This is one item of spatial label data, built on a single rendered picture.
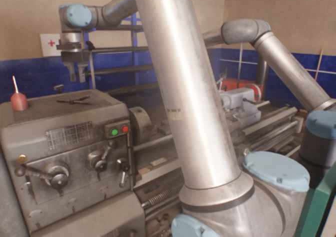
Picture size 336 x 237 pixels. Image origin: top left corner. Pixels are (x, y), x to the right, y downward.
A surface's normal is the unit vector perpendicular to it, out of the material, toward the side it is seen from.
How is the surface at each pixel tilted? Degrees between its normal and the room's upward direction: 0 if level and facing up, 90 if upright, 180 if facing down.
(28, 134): 45
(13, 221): 90
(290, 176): 5
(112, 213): 32
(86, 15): 90
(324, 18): 90
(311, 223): 90
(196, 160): 78
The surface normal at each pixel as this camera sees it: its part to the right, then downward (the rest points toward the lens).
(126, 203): 0.32, -0.66
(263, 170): 0.07, -0.96
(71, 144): 0.62, 0.26
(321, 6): -0.79, 0.21
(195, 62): 0.33, -0.11
